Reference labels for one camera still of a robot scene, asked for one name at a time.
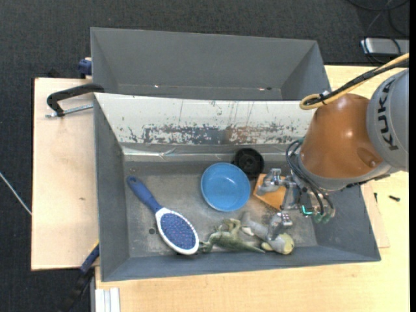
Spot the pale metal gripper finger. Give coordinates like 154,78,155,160
266,211,293,241
256,168,294,195

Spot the orange flat wedge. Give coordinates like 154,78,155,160
252,173,289,211

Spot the grey and yellow plush toy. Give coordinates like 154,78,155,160
240,211,296,256

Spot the black round lid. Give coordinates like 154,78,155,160
231,148,265,180

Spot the blue bowl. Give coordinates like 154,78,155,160
200,162,252,213

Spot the green toy dinosaur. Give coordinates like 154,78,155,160
198,218,266,254

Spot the blue and white hairbrush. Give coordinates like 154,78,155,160
125,175,200,256

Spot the grey metal bin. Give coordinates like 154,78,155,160
90,27,382,282

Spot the pale wood board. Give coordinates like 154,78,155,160
31,77,101,271

